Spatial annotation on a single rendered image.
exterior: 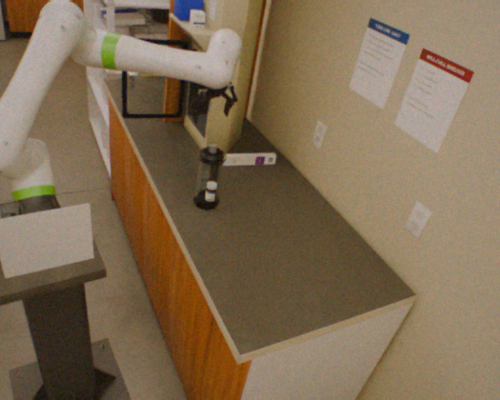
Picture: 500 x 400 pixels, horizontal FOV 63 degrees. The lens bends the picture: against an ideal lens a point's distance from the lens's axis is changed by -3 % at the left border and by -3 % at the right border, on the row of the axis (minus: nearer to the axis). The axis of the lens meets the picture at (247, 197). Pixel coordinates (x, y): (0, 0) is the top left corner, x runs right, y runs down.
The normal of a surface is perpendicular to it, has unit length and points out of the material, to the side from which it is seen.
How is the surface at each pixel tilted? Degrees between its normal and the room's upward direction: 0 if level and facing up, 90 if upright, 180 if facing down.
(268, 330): 1
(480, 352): 90
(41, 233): 90
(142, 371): 0
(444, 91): 90
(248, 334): 1
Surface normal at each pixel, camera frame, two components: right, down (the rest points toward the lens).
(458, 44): -0.89, 0.14
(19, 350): 0.16, -0.81
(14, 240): 0.49, 0.57
